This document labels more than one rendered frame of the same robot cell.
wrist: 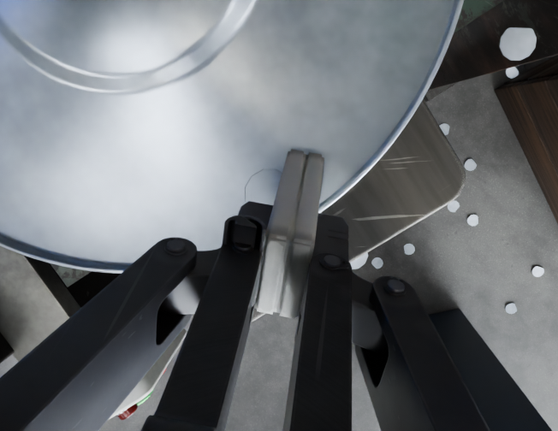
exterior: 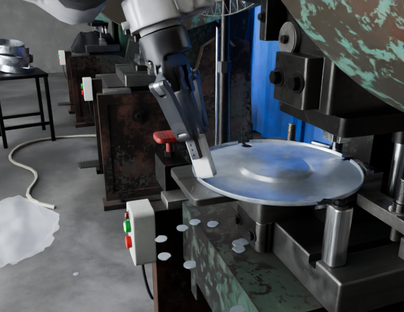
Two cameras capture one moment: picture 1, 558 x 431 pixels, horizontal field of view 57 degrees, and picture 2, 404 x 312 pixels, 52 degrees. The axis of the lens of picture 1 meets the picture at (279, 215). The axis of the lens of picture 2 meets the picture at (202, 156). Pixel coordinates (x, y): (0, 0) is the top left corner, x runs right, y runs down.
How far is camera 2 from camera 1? 61 cm
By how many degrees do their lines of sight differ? 64
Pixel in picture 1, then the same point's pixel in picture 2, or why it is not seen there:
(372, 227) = (190, 187)
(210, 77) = (238, 173)
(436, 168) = (202, 195)
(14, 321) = (175, 192)
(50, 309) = (176, 198)
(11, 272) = not seen: hidden behind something
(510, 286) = not seen: outside the picture
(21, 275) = not seen: hidden behind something
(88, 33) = (252, 160)
